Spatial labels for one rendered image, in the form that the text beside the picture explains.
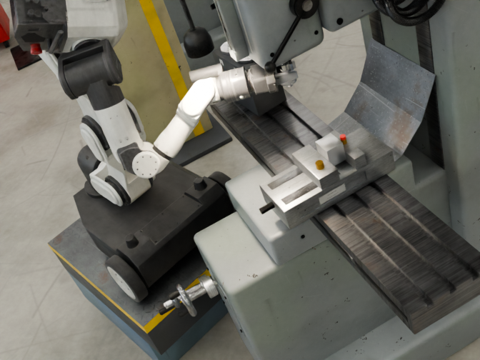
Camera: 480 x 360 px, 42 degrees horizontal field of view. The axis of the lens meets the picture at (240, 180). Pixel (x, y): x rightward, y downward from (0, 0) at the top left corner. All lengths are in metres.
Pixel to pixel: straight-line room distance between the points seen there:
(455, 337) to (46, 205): 2.49
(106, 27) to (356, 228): 0.85
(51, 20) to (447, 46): 1.03
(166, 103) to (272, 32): 2.12
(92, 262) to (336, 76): 2.01
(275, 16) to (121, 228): 1.27
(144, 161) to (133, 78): 1.81
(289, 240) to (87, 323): 1.50
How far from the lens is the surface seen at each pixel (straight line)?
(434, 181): 2.09
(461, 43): 1.79
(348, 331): 2.31
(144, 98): 3.61
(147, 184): 2.54
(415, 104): 1.94
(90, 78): 1.72
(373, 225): 1.68
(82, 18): 1.76
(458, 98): 1.87
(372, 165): 1.76
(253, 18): 1.57
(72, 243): 2.91
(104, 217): 2.66
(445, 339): 2.42
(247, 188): 2.01
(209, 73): 1.79
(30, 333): 3.27
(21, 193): 4.18
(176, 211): 2.47
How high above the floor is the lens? 2.14
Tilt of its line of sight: 38 degrees down
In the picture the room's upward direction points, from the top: 21 degrees counter-clockwise
